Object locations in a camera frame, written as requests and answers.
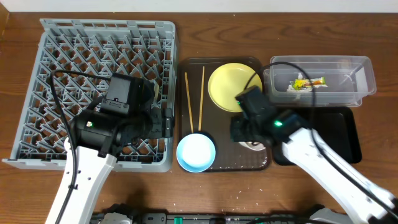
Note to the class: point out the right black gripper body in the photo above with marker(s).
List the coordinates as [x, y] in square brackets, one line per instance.
[237, 131]

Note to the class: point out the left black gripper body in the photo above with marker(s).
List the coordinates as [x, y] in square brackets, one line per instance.
[168, 122]

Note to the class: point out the white round bowl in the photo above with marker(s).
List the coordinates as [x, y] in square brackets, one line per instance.
[254, 146]

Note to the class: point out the wooden chopstick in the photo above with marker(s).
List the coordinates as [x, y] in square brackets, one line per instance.
[201, 99]
[188, 102]

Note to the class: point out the white tissue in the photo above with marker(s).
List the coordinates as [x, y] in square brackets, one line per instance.
[291, 90]

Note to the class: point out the green orange snack wrapper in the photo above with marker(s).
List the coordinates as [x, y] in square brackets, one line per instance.
[301, 84]

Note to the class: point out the white cup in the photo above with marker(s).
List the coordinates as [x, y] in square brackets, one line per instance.
[156, 90]

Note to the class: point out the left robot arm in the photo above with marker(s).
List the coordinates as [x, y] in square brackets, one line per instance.
[93, 147]

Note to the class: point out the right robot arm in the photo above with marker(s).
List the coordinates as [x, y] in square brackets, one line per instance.
[361, 199]

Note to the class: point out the dark brown serving tray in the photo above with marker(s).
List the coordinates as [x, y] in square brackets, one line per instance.
[230, 156]

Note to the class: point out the light blue bowl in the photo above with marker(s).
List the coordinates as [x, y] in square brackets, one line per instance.
[196, 153]

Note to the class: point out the yellow round plate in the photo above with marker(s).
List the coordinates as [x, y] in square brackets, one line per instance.
[226, 82]

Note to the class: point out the clear plastic bin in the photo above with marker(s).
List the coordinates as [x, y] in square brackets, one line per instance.
[348, 79]

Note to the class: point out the black plastic tray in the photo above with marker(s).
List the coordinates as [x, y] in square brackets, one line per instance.
[336, 126]

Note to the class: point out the grey plastic dish rack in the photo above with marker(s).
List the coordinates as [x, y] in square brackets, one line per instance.
[85, 53]

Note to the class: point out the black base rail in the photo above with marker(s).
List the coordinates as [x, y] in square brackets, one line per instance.
[153, 218]

